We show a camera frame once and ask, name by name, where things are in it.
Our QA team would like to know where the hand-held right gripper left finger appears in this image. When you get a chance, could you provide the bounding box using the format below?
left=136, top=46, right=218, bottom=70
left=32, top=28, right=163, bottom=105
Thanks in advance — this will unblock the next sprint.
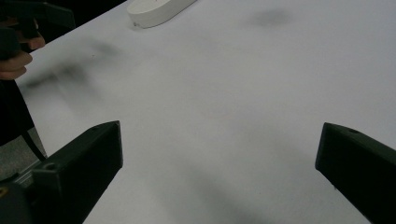
left=31, top=120, right=124, bottom=224

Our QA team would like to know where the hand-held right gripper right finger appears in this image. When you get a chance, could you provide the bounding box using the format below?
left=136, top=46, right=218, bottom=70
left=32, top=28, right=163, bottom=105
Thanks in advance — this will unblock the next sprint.
left=315, top=121, right=396, bottom=224

